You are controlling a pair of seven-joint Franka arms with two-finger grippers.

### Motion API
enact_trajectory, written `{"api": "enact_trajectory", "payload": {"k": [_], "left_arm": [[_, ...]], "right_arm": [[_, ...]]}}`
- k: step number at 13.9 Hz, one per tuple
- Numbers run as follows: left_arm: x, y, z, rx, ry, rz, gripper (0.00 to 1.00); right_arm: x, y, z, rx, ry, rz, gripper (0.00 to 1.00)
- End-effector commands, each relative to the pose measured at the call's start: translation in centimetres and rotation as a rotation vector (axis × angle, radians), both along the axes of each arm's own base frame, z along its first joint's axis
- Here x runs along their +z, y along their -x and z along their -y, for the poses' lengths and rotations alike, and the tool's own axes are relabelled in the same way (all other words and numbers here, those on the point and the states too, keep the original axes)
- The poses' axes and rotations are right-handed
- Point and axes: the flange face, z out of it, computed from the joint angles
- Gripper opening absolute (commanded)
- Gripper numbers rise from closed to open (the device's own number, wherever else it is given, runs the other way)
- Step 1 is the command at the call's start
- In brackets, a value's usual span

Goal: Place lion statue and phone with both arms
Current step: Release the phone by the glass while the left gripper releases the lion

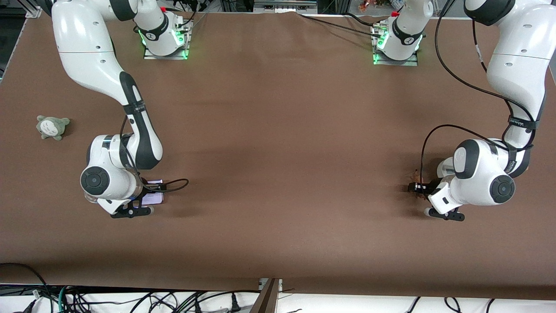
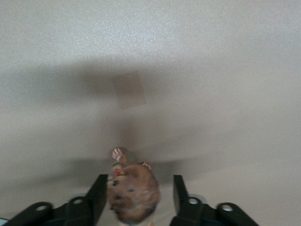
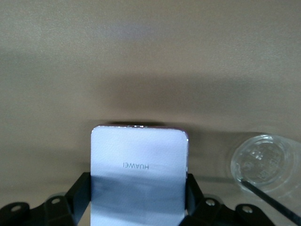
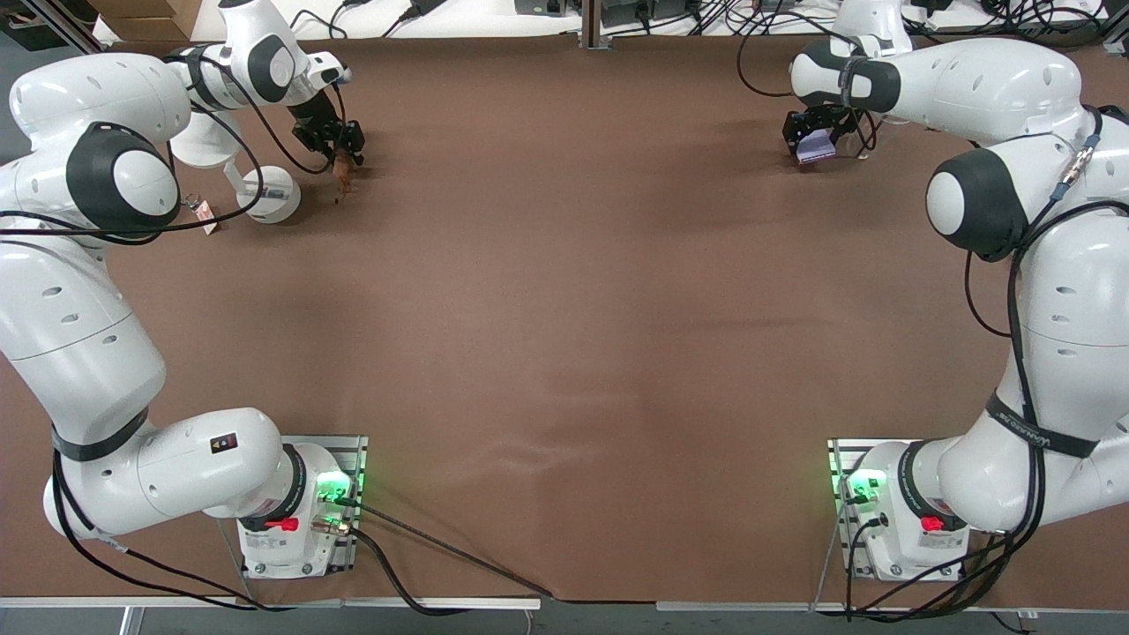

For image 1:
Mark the brown lion figurine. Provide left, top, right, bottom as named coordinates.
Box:
left=410, top=168, right=429, bottom=201

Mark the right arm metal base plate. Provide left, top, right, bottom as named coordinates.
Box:
left=142, top=20, right=190, bottom=60

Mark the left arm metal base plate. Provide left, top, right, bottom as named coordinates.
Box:
left=372, top=24, right=419, bottom=67

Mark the brown table cover sheet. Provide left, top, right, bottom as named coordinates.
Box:
left=0, top=8, right=556, bottom=301

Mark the black cable on table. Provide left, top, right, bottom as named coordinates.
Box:
left=299, top=13, right=385, bottom=37

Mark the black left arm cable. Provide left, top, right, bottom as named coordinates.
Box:
left=419, top=0, right=542, bottom=188

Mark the grey totoro plush toy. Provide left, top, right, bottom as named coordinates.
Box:
left=36, top=115, right=70, bottom=141

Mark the thick black looped cable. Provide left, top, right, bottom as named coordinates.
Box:
left=0, top=263, right=52, bottom=313

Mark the white smartphone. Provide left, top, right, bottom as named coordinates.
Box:
left=141, top=179, right=165, bottom=206

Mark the brown table support beam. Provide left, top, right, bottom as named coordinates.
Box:
left=249, top=278, right=283, bottom=313

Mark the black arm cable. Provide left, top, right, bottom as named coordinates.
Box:
left=419, top=0, right=542, bottom=188
left=119, top=115, right=190, bottom=194

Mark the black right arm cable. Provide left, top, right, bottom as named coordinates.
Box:
left=119, top=115, right=190, bottom=194

